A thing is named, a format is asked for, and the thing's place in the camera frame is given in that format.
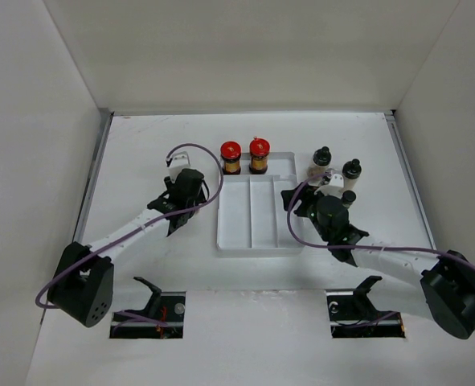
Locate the black-capped beige bottle right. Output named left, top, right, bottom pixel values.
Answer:
left=342, top=158, right=362, bottom=191

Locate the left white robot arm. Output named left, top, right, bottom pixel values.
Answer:
left=46, top=168, right=207, bottom=327

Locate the purple cable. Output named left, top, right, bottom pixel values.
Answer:
left=35, top=142, right=225, bottom=327
left=287, top=172, right=475, bottom=290

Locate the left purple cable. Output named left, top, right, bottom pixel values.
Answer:
left=35, top=142, right=225, bottom=327

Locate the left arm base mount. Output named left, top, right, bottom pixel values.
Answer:
left=109, top=277, right=186, bottom=340

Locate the red-capped amber sauce jar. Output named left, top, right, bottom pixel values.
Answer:
left=220, top=141, right=242, bottom=175

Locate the black-capped beige bottle rear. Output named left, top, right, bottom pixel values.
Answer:
left=307, top=146, right=332, bottom=177

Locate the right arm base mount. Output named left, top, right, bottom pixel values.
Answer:
left=326, top=276, right=405, bottom=339

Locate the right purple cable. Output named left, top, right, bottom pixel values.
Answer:
left=287, top=172, right=475, bottom=290

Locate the small black-capped pepper jar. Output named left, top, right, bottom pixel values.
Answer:
left=341, top=190, right=357, bottom=208

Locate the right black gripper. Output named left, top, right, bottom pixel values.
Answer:
left=280, top=182, right=334, bottom=242

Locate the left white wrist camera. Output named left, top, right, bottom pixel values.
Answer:
left=166, top=151, right=190, bottom=183

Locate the white compartment organizer tray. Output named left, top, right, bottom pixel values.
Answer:
left=216, top=152, right=304, bottom=257

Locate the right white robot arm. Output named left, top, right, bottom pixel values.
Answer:
left=280, top=183, right=475, bottom=339

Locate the black-capped beige bottle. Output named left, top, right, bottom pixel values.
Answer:
left=342, top=158, right=362, bottom=191
left=307, top=146, right=332, bottom=177

